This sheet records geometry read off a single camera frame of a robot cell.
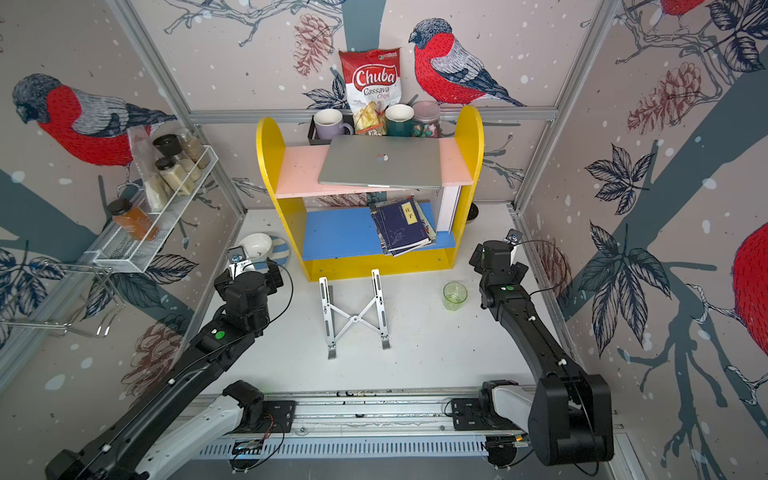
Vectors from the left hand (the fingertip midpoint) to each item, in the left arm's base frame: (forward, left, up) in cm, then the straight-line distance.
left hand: (256, 259), depth 74 cm
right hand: (+8, -65, -8) cm, 66 cm away
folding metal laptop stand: (-6, -18, -23) cm, 30 cm away
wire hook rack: (-16, +30, +10) cm, 36 cm away
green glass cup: (+2, -55, -24) cm, 60 cm away
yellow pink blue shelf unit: (+19, -22, -11) cm, 31 cm away
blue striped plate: (+20, +7, -25) cm, 33 cm away
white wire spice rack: (-2, +29, +7) cm, 30 cm away
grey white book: (+18, -51, +1) cm, 54 cm away
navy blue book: (+18, -38, -9) cm, 43 cm away
